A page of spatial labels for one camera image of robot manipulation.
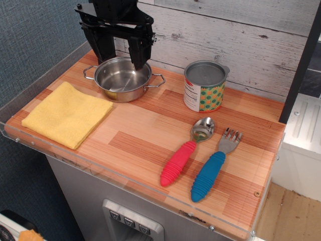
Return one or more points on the black and white base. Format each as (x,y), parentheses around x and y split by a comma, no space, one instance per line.
(15,223)

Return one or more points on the clear acrylic table guard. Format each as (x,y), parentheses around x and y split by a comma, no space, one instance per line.
(135,140)

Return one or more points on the yellow cloth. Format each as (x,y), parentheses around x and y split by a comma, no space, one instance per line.
(67,116)

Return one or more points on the black vertical post right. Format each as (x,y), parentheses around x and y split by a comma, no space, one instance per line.
(302,67)

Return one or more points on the white toy sink unit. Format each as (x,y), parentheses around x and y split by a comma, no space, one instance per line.
(297,166)

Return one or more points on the small steel pot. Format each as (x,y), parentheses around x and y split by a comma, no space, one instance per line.
(120,81)

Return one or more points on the grey toy fridge cabinet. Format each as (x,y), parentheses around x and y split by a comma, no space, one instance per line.
(85,194)

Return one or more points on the blue handled fork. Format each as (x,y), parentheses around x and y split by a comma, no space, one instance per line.
(206,177)

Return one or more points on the silver dispenser button panel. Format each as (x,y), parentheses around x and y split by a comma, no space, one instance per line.
(125,224)

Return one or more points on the orange object bottom corner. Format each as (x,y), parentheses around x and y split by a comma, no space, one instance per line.
(30,235)

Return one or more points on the red handled spoon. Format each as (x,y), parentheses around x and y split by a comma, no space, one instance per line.
(201,131)

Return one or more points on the toy food can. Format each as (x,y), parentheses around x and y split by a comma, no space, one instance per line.
(204,85)

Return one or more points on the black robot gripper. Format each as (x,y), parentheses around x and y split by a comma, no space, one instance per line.
(104,20)

